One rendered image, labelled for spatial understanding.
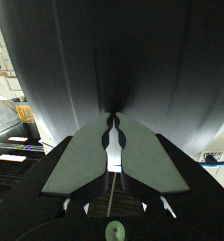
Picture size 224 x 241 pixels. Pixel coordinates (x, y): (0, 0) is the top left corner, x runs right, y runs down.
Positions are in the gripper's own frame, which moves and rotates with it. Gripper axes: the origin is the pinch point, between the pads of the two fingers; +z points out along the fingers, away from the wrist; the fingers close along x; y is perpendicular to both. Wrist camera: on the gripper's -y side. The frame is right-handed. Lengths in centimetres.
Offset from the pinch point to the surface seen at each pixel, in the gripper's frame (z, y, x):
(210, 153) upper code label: 19.2, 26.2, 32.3
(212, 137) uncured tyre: 2.7, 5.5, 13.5
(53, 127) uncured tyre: 2.1, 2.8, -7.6
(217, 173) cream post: 18, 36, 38
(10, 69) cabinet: 367, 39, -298
